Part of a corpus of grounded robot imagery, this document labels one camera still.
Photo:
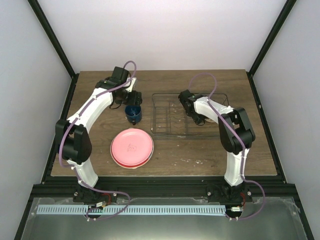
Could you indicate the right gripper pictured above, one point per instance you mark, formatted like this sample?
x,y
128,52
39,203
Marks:
x,y
198,120

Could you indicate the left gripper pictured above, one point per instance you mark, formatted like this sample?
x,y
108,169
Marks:
x,y
135,99

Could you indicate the cream ceramic bowl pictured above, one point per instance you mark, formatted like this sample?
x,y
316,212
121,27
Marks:
x,y
209,120

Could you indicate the blue ceramic mug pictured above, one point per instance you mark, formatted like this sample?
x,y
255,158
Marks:
x,y
133,114

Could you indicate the black wire dish rack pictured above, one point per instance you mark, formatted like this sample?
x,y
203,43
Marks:
x,y
170,121

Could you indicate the pink plastic plate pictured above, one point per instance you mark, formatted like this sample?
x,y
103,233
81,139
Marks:
x,y
133,136

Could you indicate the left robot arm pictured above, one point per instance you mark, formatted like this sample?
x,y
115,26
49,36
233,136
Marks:
x,y
73,144

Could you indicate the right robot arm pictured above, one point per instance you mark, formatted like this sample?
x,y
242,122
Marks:
x,y
235,130

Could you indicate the red floral plate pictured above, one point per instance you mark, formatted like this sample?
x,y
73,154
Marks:
x,y
131,156

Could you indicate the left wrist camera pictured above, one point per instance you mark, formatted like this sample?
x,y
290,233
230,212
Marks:
x,y
129,87

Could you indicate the black aluminium frame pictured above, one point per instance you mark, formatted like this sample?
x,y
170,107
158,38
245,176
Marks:
x,y
162,186

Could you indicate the light blue slotted cable duct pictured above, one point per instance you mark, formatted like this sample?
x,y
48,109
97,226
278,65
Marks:
x,y
179,210

